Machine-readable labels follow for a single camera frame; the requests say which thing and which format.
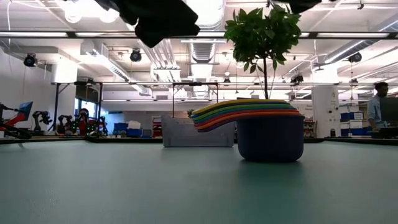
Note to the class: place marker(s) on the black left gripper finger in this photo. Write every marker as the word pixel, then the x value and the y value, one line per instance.
pixel 164 32

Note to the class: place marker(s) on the yellow measuring cup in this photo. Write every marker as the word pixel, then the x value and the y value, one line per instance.
pixel 264 100

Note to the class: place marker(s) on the royal blue measuring cup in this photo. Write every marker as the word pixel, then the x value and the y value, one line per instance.
pixel 264 102

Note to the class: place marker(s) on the cyan measuring cup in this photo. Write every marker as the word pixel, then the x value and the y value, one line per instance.
pixel 264 108

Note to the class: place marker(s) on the red measuring cup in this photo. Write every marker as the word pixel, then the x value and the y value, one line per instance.
pixel 264 110

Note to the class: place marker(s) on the orange measuring cup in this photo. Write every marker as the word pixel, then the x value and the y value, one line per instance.
pixel 264 113

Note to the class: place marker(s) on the navy blue measuring cup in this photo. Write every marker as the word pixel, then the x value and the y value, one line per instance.
pixel 270 140

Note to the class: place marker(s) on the black background robot arm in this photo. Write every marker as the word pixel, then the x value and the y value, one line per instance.
pixel 42 119
pixel 65 123

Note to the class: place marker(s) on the grey translucent plastic basket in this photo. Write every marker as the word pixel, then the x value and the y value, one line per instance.
pixel 180 133

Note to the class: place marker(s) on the black round hanging fixture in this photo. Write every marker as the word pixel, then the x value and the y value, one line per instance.
pixel 30 60
pixel 355 57
pixel 136 56

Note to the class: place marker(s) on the green plant in black pot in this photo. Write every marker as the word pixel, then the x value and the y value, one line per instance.
pixel 264 34

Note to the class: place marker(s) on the black overhead light bar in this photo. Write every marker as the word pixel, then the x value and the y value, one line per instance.
pixel 93 35

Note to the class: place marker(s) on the white plastic container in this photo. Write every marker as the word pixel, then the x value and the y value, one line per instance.
pixel 134 124

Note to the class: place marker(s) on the blue storage bin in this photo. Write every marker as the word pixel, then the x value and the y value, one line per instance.
pixel 134 132

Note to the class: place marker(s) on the white round pillar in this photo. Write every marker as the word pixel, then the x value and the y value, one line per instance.
pixel 325 112

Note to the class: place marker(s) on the person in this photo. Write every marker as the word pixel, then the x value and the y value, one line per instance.
pixel 83 123
pixel 376 109

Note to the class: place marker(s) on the black monitor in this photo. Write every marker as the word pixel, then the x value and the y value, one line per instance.
pixel 389 112

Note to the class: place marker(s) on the blue monitor screen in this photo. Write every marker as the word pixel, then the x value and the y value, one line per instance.
pixel 25 108

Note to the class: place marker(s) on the green table mat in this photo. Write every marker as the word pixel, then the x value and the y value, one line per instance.
pixel 93 193

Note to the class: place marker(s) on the black aluminium table frame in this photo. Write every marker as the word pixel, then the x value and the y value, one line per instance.
pixel 46 140

